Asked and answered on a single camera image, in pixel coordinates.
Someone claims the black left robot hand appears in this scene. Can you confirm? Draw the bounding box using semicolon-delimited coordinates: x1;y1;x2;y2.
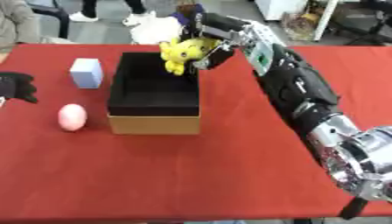
0;72;40;104

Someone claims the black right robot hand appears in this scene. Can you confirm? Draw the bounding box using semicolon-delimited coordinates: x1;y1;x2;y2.
178;11;249;71

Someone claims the yellow soft toy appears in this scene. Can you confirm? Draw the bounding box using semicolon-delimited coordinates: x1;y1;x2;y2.
157;38;221;77

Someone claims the tan box with black inside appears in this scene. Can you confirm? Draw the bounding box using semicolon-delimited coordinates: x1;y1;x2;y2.
105;52;202;136

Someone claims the white bag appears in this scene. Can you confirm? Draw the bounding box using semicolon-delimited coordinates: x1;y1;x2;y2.
127;12;184;46

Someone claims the white cabinet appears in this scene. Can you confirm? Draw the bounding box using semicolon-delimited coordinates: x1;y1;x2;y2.
252;0;310;21

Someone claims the pink egg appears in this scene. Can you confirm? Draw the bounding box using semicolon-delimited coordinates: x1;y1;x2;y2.
56;103;89;132

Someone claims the person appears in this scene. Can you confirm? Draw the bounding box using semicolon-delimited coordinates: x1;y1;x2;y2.
67;0;158;26
0;0;73;64

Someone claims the pale blue block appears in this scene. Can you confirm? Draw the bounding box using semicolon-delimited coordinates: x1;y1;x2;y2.
68;58;104;89

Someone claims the white pole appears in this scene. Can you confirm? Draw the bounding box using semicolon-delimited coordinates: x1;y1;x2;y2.
311;0;340;42

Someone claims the black chair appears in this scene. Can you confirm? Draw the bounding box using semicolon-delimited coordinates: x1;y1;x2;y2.
327;0;392;46

